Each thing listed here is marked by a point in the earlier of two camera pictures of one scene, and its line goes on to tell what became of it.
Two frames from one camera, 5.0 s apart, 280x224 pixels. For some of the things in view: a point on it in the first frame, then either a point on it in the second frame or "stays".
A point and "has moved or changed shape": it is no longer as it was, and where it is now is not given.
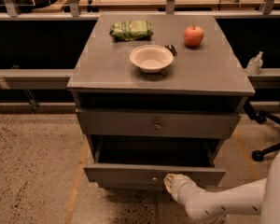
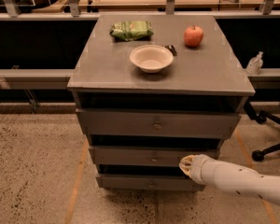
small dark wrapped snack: (171, 49) stays
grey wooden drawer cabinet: (156, 95) stays
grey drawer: (152, 157) has moved or changed shape
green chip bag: (129, 30) stays
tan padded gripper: (181, 184) → (197, 168)
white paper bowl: (151, 58) stays
